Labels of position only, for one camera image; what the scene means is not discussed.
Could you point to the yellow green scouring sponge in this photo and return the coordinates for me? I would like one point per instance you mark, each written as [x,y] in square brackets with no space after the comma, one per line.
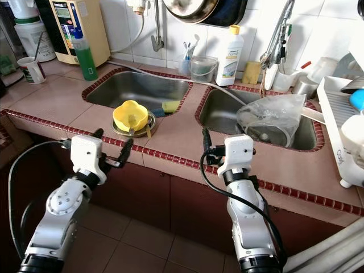
[170,106]

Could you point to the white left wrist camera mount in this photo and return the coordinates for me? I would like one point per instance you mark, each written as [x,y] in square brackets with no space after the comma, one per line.
[88,153]

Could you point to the thick yellow sponge block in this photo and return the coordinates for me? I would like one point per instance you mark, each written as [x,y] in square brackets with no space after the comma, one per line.
[251,73]

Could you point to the white tubular frame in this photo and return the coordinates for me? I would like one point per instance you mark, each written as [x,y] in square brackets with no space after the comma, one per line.
[330,247]

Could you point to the thin stirring spoon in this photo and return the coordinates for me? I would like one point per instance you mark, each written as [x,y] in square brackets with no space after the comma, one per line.
[40,48]

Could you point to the shallow stainless steel bowl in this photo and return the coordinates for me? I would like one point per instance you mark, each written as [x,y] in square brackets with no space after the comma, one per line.
[151,121]

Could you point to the clear plastic bucket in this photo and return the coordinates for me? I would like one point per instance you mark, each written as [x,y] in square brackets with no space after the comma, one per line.
[203,71]

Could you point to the steel wall tap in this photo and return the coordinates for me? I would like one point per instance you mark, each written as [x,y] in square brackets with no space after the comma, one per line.
[156,42]

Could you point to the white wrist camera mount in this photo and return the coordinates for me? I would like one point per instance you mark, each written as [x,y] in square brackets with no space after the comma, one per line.
[242,151]
[88,153]

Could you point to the white dish rack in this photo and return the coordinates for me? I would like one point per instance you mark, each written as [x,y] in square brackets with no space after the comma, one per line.
[333,114]

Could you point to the white dish soap bottle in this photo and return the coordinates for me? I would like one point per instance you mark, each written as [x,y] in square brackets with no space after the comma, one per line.
[230,57]

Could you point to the white printed mug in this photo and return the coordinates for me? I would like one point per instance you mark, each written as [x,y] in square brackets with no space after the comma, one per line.
[31,73]

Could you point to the chrome kitchen faucet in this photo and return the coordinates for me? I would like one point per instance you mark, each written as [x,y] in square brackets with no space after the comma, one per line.
[281,34]

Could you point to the white curved water tube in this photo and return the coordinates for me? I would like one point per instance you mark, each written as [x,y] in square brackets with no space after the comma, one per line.
[133,37]

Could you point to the steel hanging pan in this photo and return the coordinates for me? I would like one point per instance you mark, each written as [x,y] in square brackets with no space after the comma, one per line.
[196,8]

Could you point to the yellow plastic bowl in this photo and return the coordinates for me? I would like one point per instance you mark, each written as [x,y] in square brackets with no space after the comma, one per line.
[124,114]

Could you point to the white utensil cup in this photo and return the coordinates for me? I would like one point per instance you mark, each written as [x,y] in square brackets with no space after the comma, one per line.
[285,82]

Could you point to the blue bowl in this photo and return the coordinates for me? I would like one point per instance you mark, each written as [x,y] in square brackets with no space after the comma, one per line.
[358,99]

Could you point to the clear toothbrush cup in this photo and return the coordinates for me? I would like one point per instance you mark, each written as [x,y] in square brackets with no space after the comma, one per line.
[183,67]

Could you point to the brown rubber band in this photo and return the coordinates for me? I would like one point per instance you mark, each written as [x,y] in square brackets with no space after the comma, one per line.
[263,82]

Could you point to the beige water ionizer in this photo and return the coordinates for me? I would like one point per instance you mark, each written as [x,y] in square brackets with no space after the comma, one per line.
[98,34]

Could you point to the green liquid soap bottle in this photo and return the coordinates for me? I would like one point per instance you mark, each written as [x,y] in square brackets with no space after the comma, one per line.
[85,62]

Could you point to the black hanging pan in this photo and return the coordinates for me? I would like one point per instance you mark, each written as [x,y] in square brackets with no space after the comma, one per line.
[236,14]

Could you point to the clear plastic container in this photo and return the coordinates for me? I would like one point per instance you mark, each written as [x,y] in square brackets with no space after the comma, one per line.
[5,57]

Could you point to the white jug appliance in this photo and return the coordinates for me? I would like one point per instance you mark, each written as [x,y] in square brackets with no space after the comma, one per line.
[354,139]

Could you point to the upturned steel bowl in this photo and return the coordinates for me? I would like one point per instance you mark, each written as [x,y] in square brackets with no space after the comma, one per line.
[352,71]

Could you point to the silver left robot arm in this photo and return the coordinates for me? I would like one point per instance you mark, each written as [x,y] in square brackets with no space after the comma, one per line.
[60,210]

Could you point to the clear plastic bag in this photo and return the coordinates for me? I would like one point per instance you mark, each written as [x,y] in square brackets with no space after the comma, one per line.
[276,111]

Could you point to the small steel cup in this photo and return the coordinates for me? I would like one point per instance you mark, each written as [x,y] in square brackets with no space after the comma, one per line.
[306,88]

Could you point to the steel pot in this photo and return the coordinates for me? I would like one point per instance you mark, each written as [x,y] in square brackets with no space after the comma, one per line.
[284,139]

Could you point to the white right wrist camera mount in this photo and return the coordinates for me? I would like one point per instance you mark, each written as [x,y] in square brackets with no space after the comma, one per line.
[242,151]

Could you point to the large white plastic jar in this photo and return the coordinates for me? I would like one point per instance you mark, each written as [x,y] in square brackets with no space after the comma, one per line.
[34,42]

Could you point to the clear spray bottle red trigger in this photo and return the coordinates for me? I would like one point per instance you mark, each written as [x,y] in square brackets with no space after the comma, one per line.
[324,68]

